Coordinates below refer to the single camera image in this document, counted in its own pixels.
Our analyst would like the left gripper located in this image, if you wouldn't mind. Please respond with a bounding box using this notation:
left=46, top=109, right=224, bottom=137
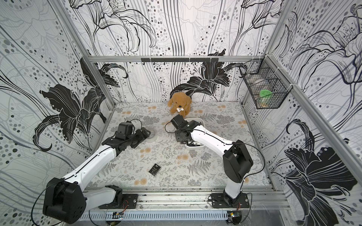
left=125, top=127, right=152, bottom=148

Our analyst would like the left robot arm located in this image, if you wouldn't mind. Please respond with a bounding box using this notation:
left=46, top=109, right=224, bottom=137
left=42, top=121, right=151, bottom=224

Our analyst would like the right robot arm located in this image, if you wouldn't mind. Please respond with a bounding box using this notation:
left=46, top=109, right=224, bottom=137
left=171, top=115, right=254, bottom=201

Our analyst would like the clear tape roll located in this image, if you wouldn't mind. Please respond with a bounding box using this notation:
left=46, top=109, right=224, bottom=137
left=146, top=129, right=157, bottom=143

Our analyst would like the brown plush dog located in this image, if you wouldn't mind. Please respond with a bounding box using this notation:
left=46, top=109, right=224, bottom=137
left=167, top=92, right=192, bottom=117

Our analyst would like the black pack front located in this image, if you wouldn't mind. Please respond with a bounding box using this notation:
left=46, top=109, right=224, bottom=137
left=149, top=164, right=161, bottom=176

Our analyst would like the green lidded container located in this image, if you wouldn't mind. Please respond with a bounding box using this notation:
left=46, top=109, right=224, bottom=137
left=258, top=89, right=273, bottom=107

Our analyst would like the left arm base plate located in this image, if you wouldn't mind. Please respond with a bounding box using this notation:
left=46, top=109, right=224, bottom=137
left=99, top=194, right=138, bottom=210

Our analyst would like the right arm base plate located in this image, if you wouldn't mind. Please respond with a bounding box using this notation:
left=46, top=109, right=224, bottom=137
left=208, top=193, right=251, bottom=209

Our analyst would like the white cable duct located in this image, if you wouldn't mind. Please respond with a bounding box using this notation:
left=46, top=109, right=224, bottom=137
left=78, top=211, right=228, bottom=221

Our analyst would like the black wire basket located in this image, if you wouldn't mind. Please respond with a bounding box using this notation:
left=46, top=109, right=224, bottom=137
left=239, top=59, right=289, bottom=109

